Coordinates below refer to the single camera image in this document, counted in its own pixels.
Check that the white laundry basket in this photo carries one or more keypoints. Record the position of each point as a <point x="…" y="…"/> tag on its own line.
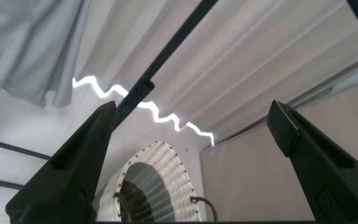
<point x="169" y="168"/>

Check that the pale grey shorts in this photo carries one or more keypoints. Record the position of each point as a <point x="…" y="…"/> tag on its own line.
<point x="26" y="46"/>

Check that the black clothes rack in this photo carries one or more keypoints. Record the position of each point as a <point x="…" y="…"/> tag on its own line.
<point x="172" y="43"/>

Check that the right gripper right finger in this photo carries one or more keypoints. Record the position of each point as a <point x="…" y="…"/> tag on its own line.
<point x="331" y="180"/>

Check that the white curtain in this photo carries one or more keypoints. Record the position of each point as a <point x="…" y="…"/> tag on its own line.
<point x="244" y="62"/>

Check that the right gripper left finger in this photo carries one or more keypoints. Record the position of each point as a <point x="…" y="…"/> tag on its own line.
<point x="67" y="174"/>

